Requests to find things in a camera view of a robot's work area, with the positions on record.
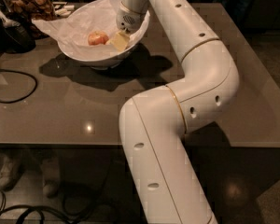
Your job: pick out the white shoe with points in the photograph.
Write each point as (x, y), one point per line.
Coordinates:
(51, 176)
(10, 172)

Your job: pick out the left red apple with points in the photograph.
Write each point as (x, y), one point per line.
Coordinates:
(97, 38)

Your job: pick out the white paper liner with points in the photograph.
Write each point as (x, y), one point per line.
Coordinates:
(51, 28)

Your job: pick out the right white shoe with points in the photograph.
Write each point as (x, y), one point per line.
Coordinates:
(51, 176)

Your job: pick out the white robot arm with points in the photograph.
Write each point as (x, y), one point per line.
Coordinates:
(153, 123)

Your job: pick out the white tilted bowl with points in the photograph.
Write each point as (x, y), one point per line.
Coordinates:
(99, 15)

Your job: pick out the small white items behind bowl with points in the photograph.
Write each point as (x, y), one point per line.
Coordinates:
(63, 9)

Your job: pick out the glass jar of snacks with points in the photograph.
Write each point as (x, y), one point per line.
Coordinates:
(30, 10)

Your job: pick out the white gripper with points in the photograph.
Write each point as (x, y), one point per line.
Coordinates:
(127, 19)

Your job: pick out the left white shoe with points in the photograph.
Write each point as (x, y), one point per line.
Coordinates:
(10, 172)

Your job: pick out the black round appliance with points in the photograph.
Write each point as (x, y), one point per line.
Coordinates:
(14, 38)

